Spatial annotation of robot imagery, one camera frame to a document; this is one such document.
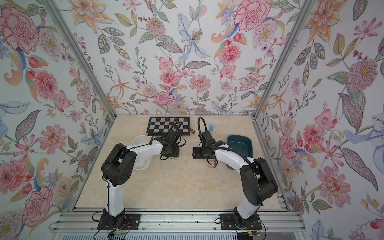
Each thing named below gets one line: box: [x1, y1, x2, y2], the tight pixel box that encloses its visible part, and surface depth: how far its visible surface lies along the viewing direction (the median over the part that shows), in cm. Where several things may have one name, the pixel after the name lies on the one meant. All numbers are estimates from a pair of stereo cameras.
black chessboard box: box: [146, 116, 191, 136], surface depth 113 cm
